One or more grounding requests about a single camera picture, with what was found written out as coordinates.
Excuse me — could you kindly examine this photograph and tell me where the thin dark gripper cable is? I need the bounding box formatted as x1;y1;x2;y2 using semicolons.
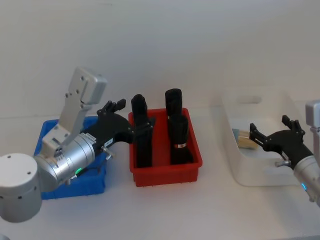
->
274;152;292;169
66;146;117;185

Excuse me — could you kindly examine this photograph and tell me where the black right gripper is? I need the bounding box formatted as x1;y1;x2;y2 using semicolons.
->
249;114;315;165

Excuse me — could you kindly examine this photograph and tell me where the thin dark left gripper cable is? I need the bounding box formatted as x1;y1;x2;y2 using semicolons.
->
66;146;117;185

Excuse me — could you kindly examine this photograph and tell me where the blue plastic bin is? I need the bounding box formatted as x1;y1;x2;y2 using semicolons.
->
33;117;108;200

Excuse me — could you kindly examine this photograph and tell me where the thin dark right gripper cable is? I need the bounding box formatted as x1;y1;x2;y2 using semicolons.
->
274;152;292;169

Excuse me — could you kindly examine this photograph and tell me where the red plastic bin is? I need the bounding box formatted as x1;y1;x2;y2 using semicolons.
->
128;107;204;189

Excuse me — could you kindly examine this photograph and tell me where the white plastic bin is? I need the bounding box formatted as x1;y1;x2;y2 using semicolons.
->
219;87;307;188

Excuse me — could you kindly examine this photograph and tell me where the beige wooden brush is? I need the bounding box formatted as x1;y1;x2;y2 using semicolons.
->
231;128;259;151

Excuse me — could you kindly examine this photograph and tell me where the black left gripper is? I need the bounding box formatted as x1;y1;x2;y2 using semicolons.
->
83;98;154;158

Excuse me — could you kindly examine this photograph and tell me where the black folded umbrella red band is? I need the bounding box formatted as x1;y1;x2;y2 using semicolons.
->
167;114;195;166

